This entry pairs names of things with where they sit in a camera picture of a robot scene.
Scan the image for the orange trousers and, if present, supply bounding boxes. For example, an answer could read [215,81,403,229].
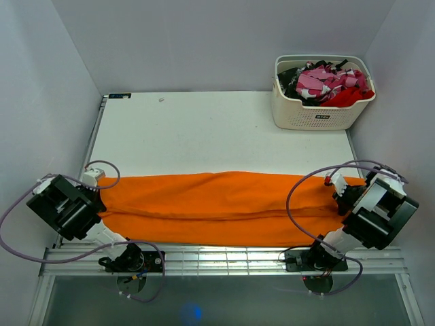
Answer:
[97,171,364,248]

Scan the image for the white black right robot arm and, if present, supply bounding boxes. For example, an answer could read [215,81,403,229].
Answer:
[306,166,419,270]

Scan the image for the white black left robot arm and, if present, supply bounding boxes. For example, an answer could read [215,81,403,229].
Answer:
[27,175,145,272]

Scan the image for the red garment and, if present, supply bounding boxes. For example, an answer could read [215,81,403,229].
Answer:
[321,87,375,108]

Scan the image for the cream plastic laundry basket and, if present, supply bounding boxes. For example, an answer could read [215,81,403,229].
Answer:
[271,54,376,130]

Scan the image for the pink patterned garment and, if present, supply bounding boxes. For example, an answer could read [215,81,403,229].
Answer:
[296,66,368,100]

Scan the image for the black garment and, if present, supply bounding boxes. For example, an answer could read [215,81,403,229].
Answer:
[277,67,303,99]

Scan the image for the black label sticker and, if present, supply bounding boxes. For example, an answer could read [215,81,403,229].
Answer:
[108,93,131,99]

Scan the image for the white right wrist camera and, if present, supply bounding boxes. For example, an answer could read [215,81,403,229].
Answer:
[324,173,348,197]

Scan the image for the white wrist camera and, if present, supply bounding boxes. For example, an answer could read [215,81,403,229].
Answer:
[82,168,105,187]
[324,173,348,197]

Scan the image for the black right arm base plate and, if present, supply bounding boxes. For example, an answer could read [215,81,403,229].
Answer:
[284,249,348,272]

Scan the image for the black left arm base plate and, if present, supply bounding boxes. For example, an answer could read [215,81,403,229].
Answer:
[99,250,164,274]

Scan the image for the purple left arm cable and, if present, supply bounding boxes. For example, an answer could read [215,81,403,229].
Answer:
[0,160,167,303]

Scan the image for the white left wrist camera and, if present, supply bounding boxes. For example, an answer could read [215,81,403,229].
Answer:
[82,168,105,187]

